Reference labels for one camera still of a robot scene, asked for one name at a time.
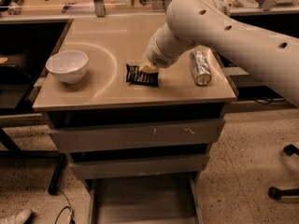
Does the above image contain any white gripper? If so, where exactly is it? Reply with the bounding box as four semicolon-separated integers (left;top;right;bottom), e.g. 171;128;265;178
139;35;178;74

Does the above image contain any black rxbar chocolate wrapper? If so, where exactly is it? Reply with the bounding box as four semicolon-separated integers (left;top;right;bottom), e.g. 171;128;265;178
126;64;159;87

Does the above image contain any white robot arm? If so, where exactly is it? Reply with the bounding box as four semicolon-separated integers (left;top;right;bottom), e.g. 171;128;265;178
146;0;299;106

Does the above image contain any grey drawer cabinet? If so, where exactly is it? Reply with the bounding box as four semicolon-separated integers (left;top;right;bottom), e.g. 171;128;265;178
32;14;239;224

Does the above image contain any grey top drawer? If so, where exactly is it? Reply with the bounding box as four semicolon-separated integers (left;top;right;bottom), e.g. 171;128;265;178
49;119;224;153

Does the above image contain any grey middle drawer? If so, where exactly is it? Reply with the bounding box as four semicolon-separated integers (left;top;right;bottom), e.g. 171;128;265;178
70;154;209;180

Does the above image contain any grey open bottom drawer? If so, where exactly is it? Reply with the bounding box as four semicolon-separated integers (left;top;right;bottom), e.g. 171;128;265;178
88;174;204;224

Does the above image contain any silver soda can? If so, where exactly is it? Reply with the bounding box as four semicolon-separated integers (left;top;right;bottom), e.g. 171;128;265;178
189;50;212;86

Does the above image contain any white ceramic bowl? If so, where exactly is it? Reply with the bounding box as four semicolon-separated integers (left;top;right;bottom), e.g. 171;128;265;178
46;50;88;84

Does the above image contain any black table leg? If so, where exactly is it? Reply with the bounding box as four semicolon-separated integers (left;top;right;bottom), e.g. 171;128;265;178
48;154;67;195

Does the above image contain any black chair base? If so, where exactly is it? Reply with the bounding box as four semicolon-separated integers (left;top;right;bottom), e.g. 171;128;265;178
268;144;299;203

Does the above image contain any white shoe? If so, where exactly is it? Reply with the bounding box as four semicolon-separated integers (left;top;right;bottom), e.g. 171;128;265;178
0;209;33;224

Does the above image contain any grey metal post left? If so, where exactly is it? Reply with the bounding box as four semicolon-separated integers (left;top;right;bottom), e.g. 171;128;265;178
93;0;106;17

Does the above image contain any black floor cable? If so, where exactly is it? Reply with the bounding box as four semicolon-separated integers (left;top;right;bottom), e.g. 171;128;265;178
54;189;77;224

